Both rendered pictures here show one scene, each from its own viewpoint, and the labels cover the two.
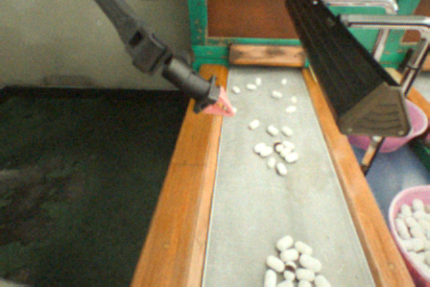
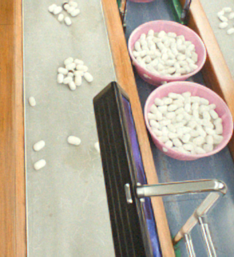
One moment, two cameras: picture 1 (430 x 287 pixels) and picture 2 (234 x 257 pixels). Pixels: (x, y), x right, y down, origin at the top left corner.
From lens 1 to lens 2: 0.74 m
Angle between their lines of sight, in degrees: 19
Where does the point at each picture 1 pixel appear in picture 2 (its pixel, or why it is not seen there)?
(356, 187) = (114, 26)
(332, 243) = (96, 58)
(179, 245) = (7, 68)
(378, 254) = (117, 59)
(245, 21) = not seen: outside the picture
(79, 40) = not seen: outside the picture
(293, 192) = (75, 35)
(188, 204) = (8, 48)
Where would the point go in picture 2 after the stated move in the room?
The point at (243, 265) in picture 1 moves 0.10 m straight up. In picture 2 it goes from (45, 74) to (43, 54)
